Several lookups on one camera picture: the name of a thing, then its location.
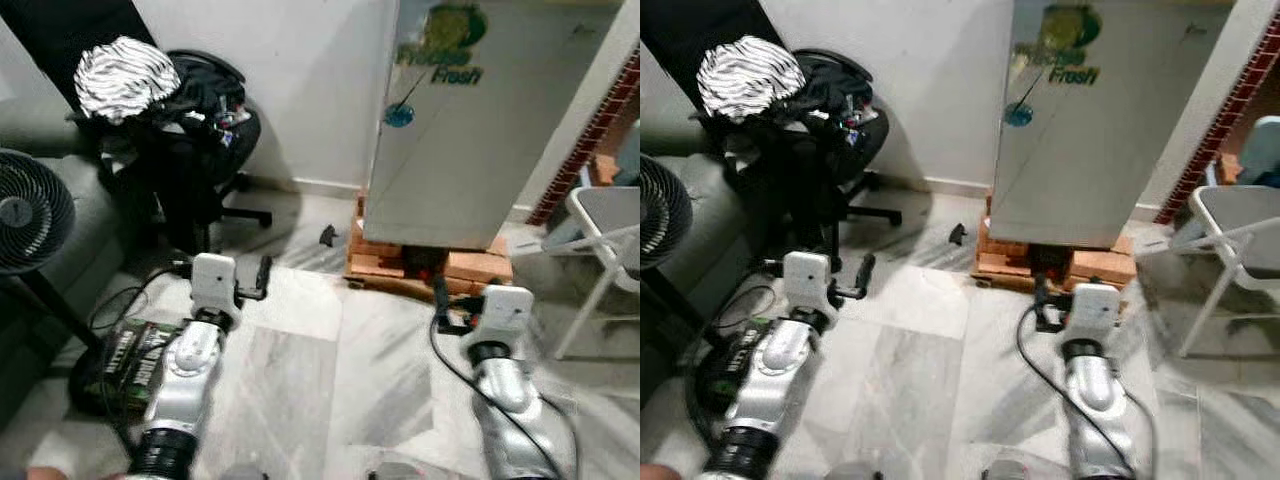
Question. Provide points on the white frame grey seat chair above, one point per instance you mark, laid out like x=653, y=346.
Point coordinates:
x=600, y=215
x=1240, y=220

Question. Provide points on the orange brick fridge base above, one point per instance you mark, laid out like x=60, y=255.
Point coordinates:
x=1100, y=268
x=380, y=262

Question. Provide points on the small black floor wedge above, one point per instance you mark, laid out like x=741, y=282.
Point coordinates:
x=328, y=236
x=958, y=235

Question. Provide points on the dark grey sofa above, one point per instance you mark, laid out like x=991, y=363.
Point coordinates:
x=30, y=330
x=665, y=310

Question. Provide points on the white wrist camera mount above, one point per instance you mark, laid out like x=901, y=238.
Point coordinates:
x=498, y=315
x=213, y=285
x=808, y=283
x=1092, y=312

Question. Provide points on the black green printed box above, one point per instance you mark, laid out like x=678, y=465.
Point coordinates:
x=135, y=360
x=735, y=365

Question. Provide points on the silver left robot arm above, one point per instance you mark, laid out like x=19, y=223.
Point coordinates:
x=775, y=380
x=190, y=380

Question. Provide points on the grey robot right leg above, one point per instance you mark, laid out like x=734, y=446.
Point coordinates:
x=395, y=472
x=1012, y=472

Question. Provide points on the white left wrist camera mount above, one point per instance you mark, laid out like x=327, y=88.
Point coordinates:
x=808, y=283
x=213, y=285

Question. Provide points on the black round floor fan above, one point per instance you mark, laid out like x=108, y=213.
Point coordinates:
x=30, y=210
x=662, y=215

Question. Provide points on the black office chair with clothes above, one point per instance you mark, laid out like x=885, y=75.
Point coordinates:
x=800, y=170
x=190, y=170

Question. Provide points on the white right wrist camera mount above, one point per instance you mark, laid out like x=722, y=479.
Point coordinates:
x=1092, y=312
x=498, y=315

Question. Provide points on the black white striped cloth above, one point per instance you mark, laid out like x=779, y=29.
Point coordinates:
x=125, y=78
x=750, y=78

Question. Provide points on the grey robot leg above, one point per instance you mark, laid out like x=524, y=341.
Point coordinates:
x=240, y=472
x=850, y=472
x=1012, y=472
x=395, y=472

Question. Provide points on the silver fridge with green print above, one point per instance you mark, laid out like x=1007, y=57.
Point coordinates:
x=1090, y=150
x=470, y=150

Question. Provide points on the grey robot left leg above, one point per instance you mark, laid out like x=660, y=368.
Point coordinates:
x=240, y=472
x=850, y=472

